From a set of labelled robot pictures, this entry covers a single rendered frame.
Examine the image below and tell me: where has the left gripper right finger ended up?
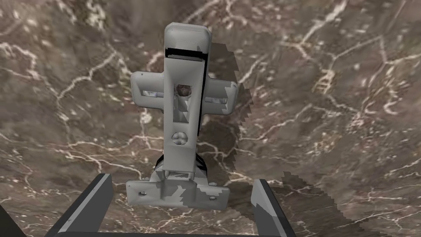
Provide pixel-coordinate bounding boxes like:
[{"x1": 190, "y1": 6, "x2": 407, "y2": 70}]
[{"x1": 250, "y1": 179, "x2": 296, "y2": 237}]

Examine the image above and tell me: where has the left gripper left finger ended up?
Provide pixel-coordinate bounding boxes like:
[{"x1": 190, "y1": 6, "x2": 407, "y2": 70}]
[{"x1": 44, "y1": 173, "x2": 114, "y2": 237}]

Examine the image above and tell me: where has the grey cross-shaped tap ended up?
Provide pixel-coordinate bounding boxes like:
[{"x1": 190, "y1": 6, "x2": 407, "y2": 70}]
[{"x1": 125, "y1": 22, "x2": 239, "y2": 211}]

